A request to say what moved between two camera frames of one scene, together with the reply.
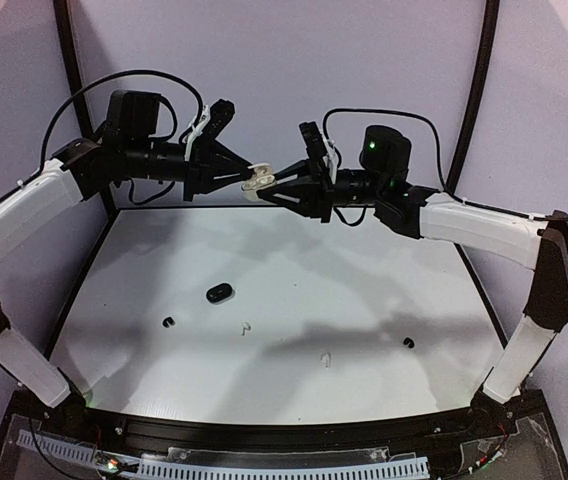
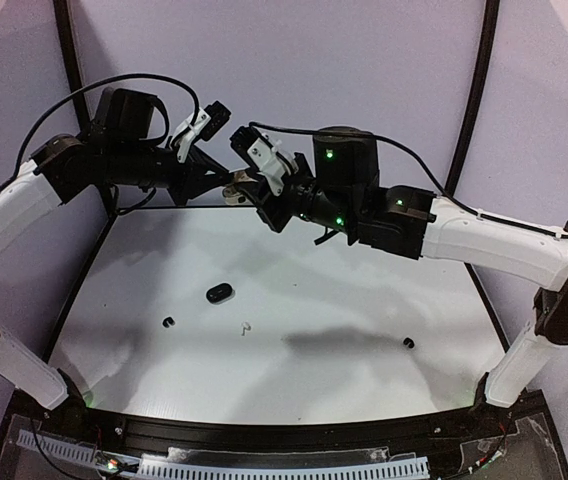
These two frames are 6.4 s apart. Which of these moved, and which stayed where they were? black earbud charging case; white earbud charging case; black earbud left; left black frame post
Moved: white earbud charging case
Stayed: black earbud charging case; black earbud left; left black frame post
